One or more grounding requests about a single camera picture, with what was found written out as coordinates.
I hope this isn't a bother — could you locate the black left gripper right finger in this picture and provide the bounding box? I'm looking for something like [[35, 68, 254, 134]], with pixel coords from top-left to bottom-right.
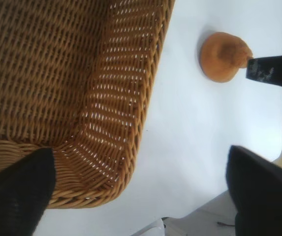
[[225, 145, 282, 236]]

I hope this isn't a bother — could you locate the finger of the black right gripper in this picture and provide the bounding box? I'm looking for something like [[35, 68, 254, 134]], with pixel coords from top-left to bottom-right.
[[245, 52, 282, 93]]

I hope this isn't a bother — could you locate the brown woven wicker basket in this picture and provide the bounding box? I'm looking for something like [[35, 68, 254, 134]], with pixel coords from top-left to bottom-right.
[[0, 0, 176, 209]]

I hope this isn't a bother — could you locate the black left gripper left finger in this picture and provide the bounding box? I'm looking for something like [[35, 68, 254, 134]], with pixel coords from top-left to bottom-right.
[[0, 147, 57, 236]]

